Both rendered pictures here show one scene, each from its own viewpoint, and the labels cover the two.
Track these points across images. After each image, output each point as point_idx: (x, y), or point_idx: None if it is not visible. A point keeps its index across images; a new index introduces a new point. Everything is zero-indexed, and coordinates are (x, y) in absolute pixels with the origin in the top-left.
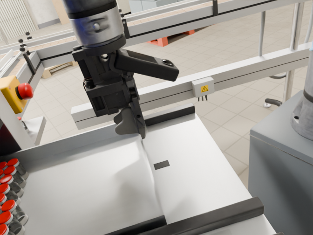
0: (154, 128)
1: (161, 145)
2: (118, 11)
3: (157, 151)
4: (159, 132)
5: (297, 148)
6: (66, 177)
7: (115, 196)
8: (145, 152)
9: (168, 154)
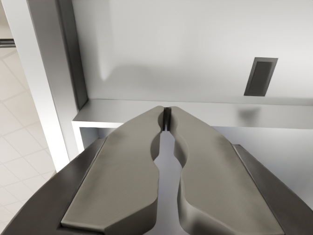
0: (104, 57)
1: (189, 57)
2: None
3: (207, 75)
4: (130, 45)
5: None
6: None
7: (275, 171)
8: (263, 128)
9: (235, 49)
